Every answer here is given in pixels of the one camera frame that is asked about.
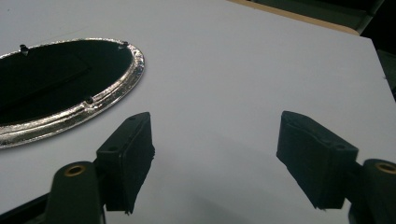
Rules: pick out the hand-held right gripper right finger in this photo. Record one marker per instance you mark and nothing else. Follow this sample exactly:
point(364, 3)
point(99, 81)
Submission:
point(314, 161)

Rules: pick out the round silver-rimmed black pan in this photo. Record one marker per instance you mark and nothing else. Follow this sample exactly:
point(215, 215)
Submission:
point(123, 88)

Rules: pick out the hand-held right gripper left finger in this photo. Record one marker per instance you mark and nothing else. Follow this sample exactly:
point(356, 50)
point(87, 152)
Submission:
point(124, 161)

